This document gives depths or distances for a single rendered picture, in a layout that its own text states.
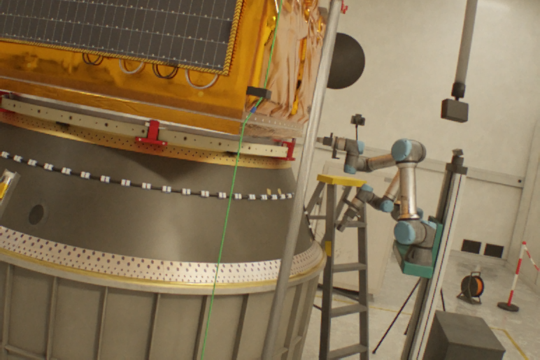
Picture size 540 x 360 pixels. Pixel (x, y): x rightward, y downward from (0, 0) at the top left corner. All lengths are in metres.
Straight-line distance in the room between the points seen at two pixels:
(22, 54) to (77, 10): 0.31
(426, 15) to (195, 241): 8.73
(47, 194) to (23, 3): 0.75
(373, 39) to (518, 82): 2.91
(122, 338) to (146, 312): 0.14
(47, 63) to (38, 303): 0.91
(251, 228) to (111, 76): 0.86
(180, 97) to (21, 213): 0.78
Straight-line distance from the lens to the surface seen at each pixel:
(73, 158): 2.16
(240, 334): 2.24
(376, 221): 6.07
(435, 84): 10.17
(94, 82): 2.01
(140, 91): 1.93
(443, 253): 3.00
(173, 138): 2.12
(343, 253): 6.13
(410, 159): 2.73
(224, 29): 1.81
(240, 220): 2.22
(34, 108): 2.28
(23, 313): 2.16
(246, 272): 2.18
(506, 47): 10.59
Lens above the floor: 1.82
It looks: 2 degrees down
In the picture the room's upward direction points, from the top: 11 degrees clockwise
